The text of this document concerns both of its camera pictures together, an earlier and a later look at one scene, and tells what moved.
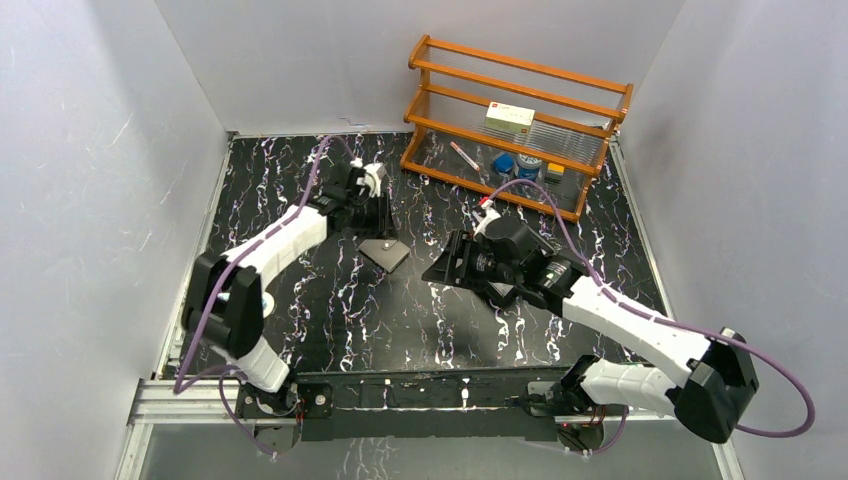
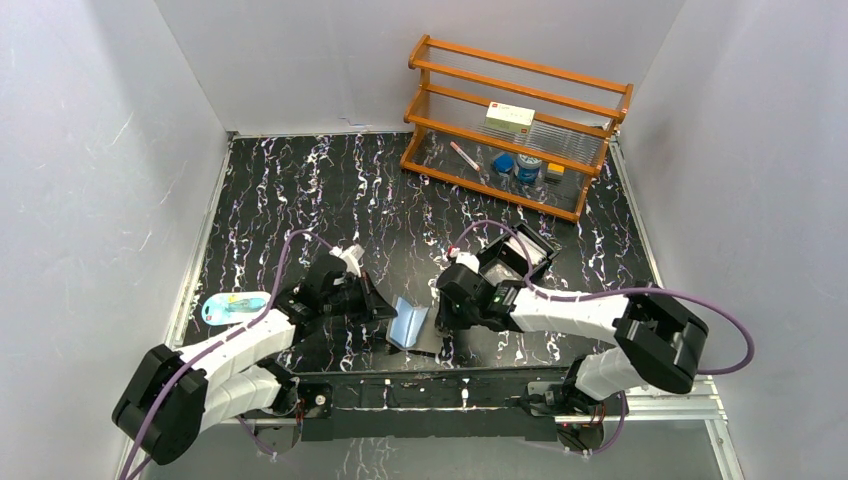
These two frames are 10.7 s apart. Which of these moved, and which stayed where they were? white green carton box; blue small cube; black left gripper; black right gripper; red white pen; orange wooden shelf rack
Moved: black right gripper; black left gripper
Stayed: orange wooden shelf rack; blue small cube; white green carton box; red white pen
